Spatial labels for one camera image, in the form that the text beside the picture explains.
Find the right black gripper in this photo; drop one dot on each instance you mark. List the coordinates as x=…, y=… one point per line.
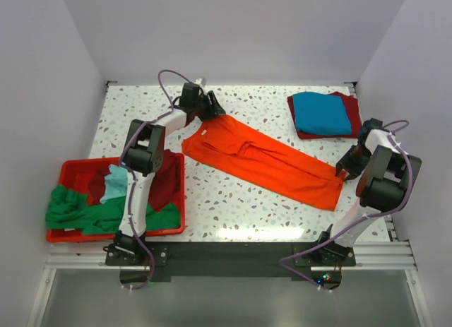
x=352, y=161

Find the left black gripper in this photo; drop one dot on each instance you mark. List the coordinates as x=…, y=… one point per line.
x=207, y=106

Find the orange t shirt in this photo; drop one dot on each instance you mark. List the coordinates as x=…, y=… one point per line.
x=237, y=149

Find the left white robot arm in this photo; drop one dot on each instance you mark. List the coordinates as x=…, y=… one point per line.
x=143, y=156

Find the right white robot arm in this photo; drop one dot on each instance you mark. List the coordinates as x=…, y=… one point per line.
x=386, y=175

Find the folded dark red t shirt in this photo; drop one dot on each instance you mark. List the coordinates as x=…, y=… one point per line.
x=352, y=109

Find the folded blue t shirt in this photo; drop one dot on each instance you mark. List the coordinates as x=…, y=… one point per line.
x=319, y=114

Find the light blue t shirt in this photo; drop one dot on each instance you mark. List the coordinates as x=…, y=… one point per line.
x=116, y=183

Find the red plastic bin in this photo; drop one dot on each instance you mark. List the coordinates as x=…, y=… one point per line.
x=75, y=174

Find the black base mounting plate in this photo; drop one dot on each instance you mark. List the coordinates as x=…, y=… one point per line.
x=230, y=259

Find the green t shirt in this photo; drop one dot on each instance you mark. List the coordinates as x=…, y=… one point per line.
x=69, y=209

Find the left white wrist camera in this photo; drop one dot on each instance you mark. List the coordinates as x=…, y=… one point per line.
x=201, y=81

